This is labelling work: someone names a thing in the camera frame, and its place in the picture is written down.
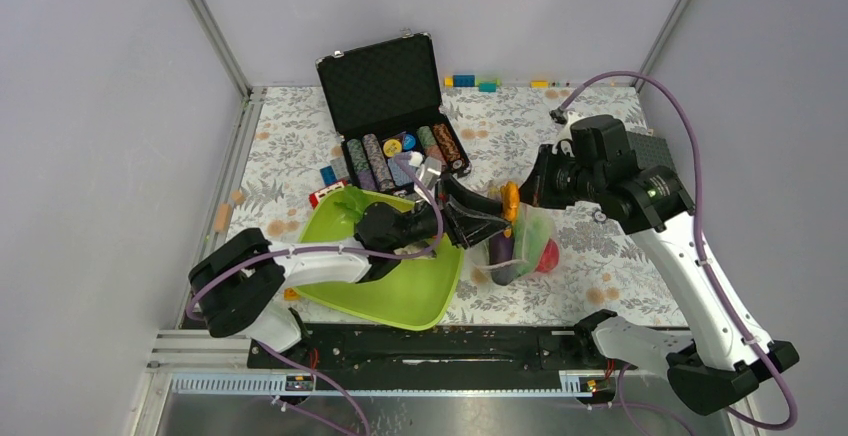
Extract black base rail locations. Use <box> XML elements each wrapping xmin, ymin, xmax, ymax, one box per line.
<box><xmin>285</xmin><ymin>323</ymin><xmax>622</xmax><ymax>391</ymax></box>

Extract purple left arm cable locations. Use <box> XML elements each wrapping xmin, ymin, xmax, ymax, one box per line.
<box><xmin>185</xmin><ymin>152</ymin><xmax>446</xmax><ymax>436</ymax></box>

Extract blue toy brick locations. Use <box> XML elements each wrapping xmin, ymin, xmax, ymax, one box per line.
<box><xmin>319</xmin><ymin>166</ymin><xmax>338</xmax><ymax>186</ymax></box>

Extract purple eggplant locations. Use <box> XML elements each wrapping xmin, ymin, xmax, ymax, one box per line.
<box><xmin>488</xmin><ymin>233</ymin><xmax>517</xmax><ymax>286</ymax></box>

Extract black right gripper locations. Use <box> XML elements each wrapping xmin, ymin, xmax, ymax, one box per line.
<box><xmin>514</xmin><ymin>143</ymin><xmax>604</xmax><ymax>210</ymax></box>

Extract green napa cabbage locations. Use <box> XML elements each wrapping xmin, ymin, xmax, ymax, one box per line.
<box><xmin>515</xmin><ymin>205</ymin><xmax>555</xmax><ymax>277</ymax></box>

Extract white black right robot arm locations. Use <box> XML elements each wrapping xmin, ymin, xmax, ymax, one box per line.
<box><xmin>519</xmin><ymin>115</ymin><xmax>799</xmax><ymax>415</ymax></box>

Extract wooden block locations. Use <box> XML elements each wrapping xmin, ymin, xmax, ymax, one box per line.
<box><xmin>212</xmin><ymin>203</ymin><xmax>233</xmax><ymax>234</ymax></box>

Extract red tomato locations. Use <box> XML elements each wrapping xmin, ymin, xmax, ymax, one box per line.
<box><xmin>535</xmin><ymin>239</ymin><xmax>560</xmax><ymax>274</ymax></box>

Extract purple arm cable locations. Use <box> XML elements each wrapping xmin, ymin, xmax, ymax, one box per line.
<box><xmin>549</xmin><ymin>71</ymin><xmax>800</xmax><ymax>436</ymax></box>
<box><xmin>185</xmin><ymin>152</ymin><xmax>446</xmax><ymax>436</ymax></box>

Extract black poker chip case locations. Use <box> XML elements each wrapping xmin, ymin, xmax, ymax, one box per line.
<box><xmin>315</xmin><ymin>32</ymin><xmax>471</xmax><ymax>196</ymax></box>

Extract dark grey building baseplate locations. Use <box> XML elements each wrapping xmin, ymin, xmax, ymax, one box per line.
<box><xmin>627</xmin><ymin>131</ymin><xmax>677</xmax><ymax>172</ymax></box>

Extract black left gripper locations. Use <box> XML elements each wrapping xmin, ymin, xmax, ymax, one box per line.
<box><xmin>389</xmin><ymin>176</ymin><xmax>512</xmax><ymax>251</ymax></box>

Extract orange fried chicken piece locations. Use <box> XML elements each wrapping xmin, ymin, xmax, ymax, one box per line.
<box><xmin>500</xmin><ymin>181</ymin><xmax>521</xmax><ymax>223</ymax></box>

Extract blue yellow brick row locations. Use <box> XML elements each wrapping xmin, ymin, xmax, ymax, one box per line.
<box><xmin>443</xmin><ymin>74</ymin><xmax>501</xmax><ymax>93</ymax></box>

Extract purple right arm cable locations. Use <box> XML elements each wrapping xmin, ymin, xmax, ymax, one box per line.
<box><xmin>549</xmin><ymin>71</ymin><xmax>800</xmax><ymax>436</ymax></box>

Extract floral tablecloth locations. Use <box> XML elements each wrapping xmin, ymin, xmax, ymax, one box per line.
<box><xmin>228</xmin><ymin>87</ymin><xmax>686</xmax><ymax>327</ymax></box>

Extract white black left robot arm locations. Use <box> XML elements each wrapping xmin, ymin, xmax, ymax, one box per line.
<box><xmin>185</xmin><ymin>151</ymin><xmax>513</xmax><ymax>367</ymax></box>

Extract clear pink zip top bag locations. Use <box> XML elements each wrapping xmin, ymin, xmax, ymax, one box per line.
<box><xmin>470</xmin><ymin>201</ymin><xmax>560</xmax><ymax>286</ymax></box>

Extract red white toy piece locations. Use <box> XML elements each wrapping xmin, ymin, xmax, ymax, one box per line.
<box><xmin>308</xmin><ymin>181</ymin><xmax>347</xmax><ymax>209</ymax></box>

